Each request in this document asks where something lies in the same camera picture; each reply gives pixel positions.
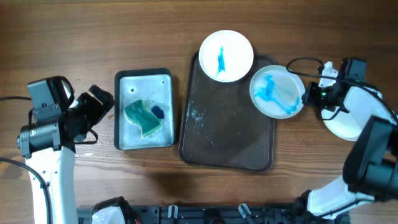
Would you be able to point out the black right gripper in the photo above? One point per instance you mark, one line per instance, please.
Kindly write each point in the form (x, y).
(308, 98)

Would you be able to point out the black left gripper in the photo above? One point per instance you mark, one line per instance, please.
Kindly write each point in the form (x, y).
(99, 111)

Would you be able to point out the green yellow sponge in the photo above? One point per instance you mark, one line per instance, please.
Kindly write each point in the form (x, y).
(138, 113)

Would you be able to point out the white plate blue smear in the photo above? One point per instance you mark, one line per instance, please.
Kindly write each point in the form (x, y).
(276, 93)

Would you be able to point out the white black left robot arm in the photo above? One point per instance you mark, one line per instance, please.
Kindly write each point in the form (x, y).
(61, 122)

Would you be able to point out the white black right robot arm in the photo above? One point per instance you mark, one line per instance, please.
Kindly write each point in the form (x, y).
(367, 176)

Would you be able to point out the black tray with soapy water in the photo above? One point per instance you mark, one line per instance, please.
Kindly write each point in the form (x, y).
(154, 86)

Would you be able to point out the brown plastic serving tray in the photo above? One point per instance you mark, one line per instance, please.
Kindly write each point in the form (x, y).
(220, 125)

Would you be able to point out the white plate far blue stain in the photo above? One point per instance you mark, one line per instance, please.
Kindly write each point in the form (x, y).
(226, 56)

